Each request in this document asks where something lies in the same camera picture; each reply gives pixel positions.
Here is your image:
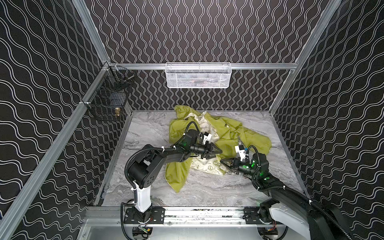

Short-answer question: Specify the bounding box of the green zip-up jacket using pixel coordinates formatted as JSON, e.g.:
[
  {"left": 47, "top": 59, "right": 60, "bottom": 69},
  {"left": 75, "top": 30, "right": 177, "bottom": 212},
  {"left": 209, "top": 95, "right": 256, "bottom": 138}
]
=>
[{"left": 165, "top": 105, "right": 272, "bottom": 193}]

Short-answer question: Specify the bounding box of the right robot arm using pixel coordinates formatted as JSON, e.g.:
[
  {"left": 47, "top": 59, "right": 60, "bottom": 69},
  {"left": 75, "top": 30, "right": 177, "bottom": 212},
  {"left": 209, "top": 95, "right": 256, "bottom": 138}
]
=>
[{"left": 220, "top": 146, "right": 353, "bottom": 240}]

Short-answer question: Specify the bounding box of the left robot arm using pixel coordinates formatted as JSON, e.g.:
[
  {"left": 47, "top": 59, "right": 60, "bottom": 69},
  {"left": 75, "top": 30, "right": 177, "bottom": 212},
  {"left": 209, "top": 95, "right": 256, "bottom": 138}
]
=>
[{"left": 124, "top": 121, "right": 223, "bottom": 214}]

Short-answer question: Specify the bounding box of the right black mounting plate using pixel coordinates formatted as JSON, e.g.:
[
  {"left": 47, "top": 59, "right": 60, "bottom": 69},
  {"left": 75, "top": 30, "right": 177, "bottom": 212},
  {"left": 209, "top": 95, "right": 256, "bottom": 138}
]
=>
[{"left": 243, "top": 207, "right": 283, "bottom": 226}]

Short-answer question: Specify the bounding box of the black mounting plate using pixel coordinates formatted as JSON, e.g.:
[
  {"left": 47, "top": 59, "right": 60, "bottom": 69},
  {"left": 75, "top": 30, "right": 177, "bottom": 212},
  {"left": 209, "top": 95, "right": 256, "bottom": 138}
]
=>
[
  {"left": 123, "top": 207, "right": 165, "bottom": 225},
  {"left": 243, "top": 207, "right": 283, "bottom": 226}
]

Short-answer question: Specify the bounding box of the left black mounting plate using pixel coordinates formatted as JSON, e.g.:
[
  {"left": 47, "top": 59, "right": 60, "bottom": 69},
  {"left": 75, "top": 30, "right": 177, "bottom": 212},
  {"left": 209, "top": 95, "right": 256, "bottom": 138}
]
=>
[{"left": 123, "top": 207, "right": 165, "bottom": 225}]

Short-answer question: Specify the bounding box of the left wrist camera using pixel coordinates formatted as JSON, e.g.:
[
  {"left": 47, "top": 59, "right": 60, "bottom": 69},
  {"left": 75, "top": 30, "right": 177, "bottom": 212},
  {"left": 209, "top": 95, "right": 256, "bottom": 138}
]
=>
[{"left": 202, "top": 132, "right": 212, "bottom": 145}]

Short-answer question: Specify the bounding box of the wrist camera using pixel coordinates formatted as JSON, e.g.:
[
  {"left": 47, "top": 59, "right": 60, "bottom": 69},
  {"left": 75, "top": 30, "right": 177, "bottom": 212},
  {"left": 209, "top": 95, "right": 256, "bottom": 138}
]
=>
[
  {"left": 202, "top": 132, "right": 212, "bottom": 145},
  {"left": 235, "top": 145, "right": 247, "bottom": 161}
]

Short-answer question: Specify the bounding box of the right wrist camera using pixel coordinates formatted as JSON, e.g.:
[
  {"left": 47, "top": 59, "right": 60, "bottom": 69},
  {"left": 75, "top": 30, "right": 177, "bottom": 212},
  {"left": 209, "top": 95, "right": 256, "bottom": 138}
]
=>
[{"left": 235, "top": 145, "right": 247, "bottom": 161}]

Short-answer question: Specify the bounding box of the white mesh wall basket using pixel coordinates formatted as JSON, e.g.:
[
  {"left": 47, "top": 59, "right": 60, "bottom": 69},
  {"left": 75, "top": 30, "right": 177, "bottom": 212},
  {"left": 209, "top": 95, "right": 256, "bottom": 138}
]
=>
[{"left": 165, "top": 62, "right": 232, "bottom": 89}]

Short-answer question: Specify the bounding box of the black wire wall basket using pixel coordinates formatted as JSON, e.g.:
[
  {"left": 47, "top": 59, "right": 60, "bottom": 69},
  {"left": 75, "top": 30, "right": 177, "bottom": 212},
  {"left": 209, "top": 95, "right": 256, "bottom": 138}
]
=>
[{"left": 86, "top": 66, "right": 136, "bottom": 122}]

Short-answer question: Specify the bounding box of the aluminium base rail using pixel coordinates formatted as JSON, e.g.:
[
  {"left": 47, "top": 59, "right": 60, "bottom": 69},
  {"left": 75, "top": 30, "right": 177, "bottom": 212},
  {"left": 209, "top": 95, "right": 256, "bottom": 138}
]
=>
[{"left": 85, "top": 206, "right": 326, "bottom": 227}]

